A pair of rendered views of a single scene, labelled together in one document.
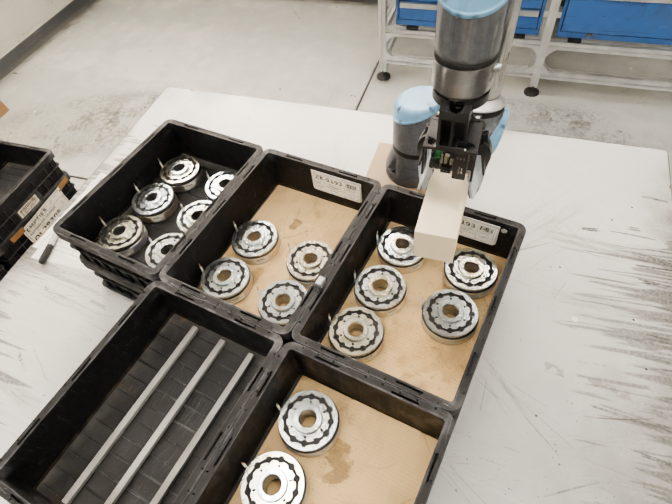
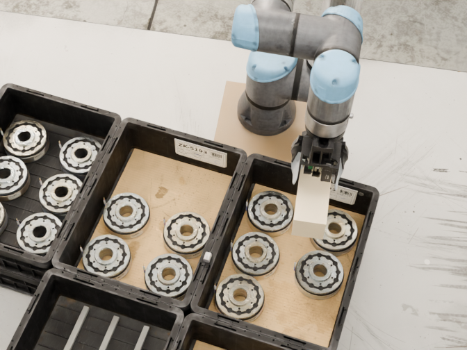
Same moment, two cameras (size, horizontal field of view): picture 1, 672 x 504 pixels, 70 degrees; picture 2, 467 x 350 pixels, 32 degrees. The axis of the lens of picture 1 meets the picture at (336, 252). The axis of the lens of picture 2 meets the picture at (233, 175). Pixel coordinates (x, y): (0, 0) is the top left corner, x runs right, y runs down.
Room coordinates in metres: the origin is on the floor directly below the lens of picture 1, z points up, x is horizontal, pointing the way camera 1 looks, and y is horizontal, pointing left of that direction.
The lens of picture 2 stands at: (-0.25, 0.22, 2.44)
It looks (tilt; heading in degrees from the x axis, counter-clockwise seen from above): 58 degrees down; 342
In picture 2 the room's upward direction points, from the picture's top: 2 degrees clockwise
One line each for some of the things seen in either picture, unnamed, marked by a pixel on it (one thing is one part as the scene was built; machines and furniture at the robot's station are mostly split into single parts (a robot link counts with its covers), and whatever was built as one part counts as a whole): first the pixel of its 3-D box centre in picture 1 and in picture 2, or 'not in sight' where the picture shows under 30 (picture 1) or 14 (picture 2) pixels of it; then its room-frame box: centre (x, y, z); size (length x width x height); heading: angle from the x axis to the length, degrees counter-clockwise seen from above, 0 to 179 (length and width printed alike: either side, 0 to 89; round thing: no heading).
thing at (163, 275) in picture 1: (276, 231); (153, 208); (0.63, 0.11, 0.92); 0.40 x 0.30 x 0.02; 145
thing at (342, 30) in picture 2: not in sight; (329, 39); (0.60, -0.22, 1.39); 0.11 x 0.11 x 0.08; 64
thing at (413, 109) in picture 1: (419, 119); (273, 71); (0.94, -0.25, 0.89); 0.13 x 0.12 x 0.14; 64
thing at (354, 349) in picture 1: (355, 330); (240, 296); (0.41, -0.01, 0.86); 0.10 x 0.10 x 0.01
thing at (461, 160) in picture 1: (455, 127); (322, 145); (0.50, -0.18, 1.23); 0.09 x 0.08 x 0.12; 155
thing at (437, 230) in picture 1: (448, 190); (315, 176); (0.53, -0.20, 1.08); 0.24 x 0.06 x 0.06; 155
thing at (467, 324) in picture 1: (450, 312); (320, 271); (0.42, -0.19, 0.86); 0.10 x 0.10 x 0.01
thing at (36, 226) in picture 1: (52, 220); not in sight; (1.29, 1.03, 0.41); 0.31 x 0.02 x 0.16; 155
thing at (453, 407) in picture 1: (414, 281); (288, 248); (0.46, -0.13, 0.92); 0.40 x 0.30 x 0.02; 145
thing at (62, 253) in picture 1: (95, 218); not in sight; (0.96, 0.66, 0.70); 0.33 x 0.23 x 0.01; 155
